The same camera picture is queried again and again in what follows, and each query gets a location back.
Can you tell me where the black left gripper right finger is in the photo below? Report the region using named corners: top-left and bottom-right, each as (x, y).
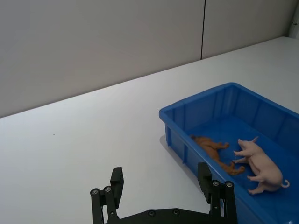
top-left (197, 162), bottom-right (238, 224)

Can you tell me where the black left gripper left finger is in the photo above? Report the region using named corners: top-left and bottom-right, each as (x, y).
top-left (90, 167), bottom-right (124, 224)

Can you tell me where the brown toy dog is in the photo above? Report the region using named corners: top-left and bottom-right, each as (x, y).
top-left (189, 134), bottom-right (245, 176)

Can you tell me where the pink toy pig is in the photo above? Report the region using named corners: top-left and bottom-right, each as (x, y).
top-left (233, 136), bottom-right (290, 196)

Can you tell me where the blue plastic bin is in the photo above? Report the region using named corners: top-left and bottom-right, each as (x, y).
top-left (158, 82), bottom-right (299, 224)

